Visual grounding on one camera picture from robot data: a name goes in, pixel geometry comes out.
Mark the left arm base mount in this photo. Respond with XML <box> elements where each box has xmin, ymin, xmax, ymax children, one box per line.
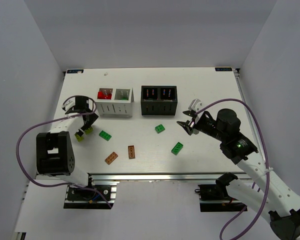
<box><xmin>63</xmin><ymin>174</ymin><xmax>117</xmax><ymax>210</ymax></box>

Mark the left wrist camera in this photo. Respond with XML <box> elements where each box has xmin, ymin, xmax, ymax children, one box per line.
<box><xmin>61</xmin><ymin>99</ymin><xmax>75</xmax><ymax>112</ymax></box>

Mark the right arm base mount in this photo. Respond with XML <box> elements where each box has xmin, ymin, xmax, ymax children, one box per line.
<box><xmin>194</xmin><ymin>172</ymin><xmax>246</xmax><ymax>213</ymax></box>

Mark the green long lego brick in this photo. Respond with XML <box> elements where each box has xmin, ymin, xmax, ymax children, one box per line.
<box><xmin>171</xmin><ymin>142</ymin><xmax>184</xmax><ymax>156</ymax></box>

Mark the lime red lego stack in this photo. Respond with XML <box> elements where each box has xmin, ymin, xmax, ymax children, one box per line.
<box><xmin>74</xmin><ymin>131</ymin><xmax>84</xmax><ymax>142</ymax></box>

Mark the blue label sticker left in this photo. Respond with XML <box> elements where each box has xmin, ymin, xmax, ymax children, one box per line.
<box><xmin>66</xmin><ymin>69</ymin><xmax>84</xmax><ymax>74</ymax></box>

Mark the brown lego brick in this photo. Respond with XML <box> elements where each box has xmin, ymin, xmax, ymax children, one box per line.
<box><xmin>128</xmin><ymin>145</ymin><xmax>136</xmax><ymax>159</ymax></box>

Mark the orange lego brick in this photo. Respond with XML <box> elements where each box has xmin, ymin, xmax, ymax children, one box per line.
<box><xmin>104</xmin><ymin>152</ymin><xmax>118</xmax><ymax>165</ymax></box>

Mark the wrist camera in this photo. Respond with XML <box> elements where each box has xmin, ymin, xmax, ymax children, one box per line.
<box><xmin>188</xmin><ymin>98</ymin><xmax>203</xmax><ymax>117</ymax></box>
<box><xmin>61</xmin><ymin>99</ymin><xmax>75</xmax><ymax>112</ymax></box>

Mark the red arch lego brick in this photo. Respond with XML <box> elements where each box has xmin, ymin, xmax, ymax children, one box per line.
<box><xmin>97</xmin><ymin>91</ymin><xmax>112</xmax><ymax>100</ymax></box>

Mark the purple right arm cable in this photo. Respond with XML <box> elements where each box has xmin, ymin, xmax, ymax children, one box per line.
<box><xmin>192</xmin><ymin>98</ymin><xmax>270</xmax><ymax>240</ymax></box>

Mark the lime rounded lego brick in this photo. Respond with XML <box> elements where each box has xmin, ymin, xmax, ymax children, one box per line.
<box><xmin>84</xmin><ymin>126</ymin><xmax>93</xmax><ymax>135</ymax></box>

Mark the white two-compartment container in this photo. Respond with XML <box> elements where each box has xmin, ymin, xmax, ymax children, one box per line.
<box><xmin>95</xmin><ymin>87</ymin><xmax>134</xmax><ymax>118</ymax></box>

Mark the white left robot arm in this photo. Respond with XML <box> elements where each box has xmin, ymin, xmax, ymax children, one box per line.
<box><xmin>36</xmin><ymin>95</ymin><xmax>99</xmax><ymax>187</ymax></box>

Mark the black two-compartment container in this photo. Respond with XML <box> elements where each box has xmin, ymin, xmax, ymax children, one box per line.
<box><xmin>140</xmin><ymin>85</ymin><xmax>178</xmax><ymax>116</ymax></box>

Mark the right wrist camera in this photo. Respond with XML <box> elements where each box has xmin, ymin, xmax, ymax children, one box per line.
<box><xmin>188</xmin><ymin>98</ymin><xmax>203</xmax><ymax>117</ymax></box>

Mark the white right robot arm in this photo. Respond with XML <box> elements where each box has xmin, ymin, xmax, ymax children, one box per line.
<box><xmin>178</xmin><ymin>108</ymin><xmax>300</xmax><ymax>240</ymax></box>

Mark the blue label sticker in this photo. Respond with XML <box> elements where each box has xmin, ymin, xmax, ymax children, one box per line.
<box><xmin>66</xmin><ymin>69</ymin><xmax>84</xmax><ymax>74</ymax></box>
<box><xmin>214</xmin><ymin>67</ymin><xmax>233</xmax><ymax>72</ymax></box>

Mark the green square lego brick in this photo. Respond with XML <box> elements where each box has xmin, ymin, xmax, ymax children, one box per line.
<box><xmin>154</xmin><ymin>124</ymin><xmax>165</xmax><ymax>134</ymax></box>

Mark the blue label sticker right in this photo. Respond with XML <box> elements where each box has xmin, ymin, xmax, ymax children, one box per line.
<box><xmin>214</xmin><ymin>67</ymin><xmax>233</xmax><ymax>72</ymax></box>

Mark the green flat lego left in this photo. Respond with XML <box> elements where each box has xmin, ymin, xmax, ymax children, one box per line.
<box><xmin>99</xmin><ymin>130</ymin><xmax>112</xmax><ymax>141</ymax></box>

